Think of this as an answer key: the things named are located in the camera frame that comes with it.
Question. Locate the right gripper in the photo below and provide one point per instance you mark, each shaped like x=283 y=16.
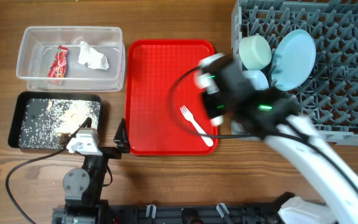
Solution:
x=213 y=110

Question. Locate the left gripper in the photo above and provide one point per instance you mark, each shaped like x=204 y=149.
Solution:
x=121 y=139

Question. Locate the light blue bowl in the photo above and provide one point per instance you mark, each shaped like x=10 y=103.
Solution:
x=257 y=79

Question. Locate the green bowl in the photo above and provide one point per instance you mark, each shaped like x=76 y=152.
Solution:
x=255 y=52

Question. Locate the white plastic fork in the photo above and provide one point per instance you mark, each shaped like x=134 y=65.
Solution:
x=189 y=117

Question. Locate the light blue plate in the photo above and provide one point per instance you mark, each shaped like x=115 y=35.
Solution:
x=294 y=60

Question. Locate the white tissue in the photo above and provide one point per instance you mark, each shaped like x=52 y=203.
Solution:
x=91 y=57

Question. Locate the red snack wrapper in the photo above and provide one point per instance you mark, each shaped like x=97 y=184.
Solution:
x=59 y=65

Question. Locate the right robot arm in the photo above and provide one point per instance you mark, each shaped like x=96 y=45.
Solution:
x=272 y=117

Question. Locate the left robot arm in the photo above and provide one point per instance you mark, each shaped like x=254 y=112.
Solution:
x=83 y=186

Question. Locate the black food waste tray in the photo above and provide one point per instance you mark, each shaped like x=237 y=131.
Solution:
x=20 y=108

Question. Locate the grey dishwasher rack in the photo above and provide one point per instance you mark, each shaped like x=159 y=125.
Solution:
x=329 y=97

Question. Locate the clear plastic waste bin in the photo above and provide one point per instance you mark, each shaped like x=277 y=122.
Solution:
x=39 y=47

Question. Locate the food scraps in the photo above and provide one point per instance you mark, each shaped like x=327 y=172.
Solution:
x=45 y=120

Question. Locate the red serving tray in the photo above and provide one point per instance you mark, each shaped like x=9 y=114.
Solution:
x=153 y=66

